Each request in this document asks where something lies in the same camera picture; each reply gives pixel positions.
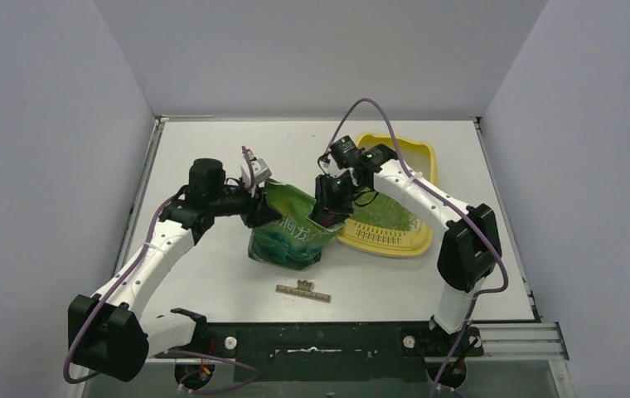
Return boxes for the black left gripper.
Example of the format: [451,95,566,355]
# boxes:
[210,178,282,229]

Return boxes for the green cat litter bag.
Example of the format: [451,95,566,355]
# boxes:
[248,179,345,270]

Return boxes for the yellow litter box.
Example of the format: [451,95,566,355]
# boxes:
[337,138,438,257]

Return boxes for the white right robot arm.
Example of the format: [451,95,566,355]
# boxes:
[309,136,502,354]

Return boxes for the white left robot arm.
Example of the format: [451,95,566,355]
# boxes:
[63,152,281,384]

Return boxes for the green litter granules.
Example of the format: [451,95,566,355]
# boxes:
[351,192,418,231]

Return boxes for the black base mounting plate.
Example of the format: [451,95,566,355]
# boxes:
[173,321,484,382]

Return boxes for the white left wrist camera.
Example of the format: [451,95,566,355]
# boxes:
[240,158,272,191]

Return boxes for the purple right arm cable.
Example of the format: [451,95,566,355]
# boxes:
[317,97,509,398]

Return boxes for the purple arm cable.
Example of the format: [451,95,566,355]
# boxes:
[317,97,509,398]
[62,145,264,396]

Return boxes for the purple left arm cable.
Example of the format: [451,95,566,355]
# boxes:
[62,145,264,396]

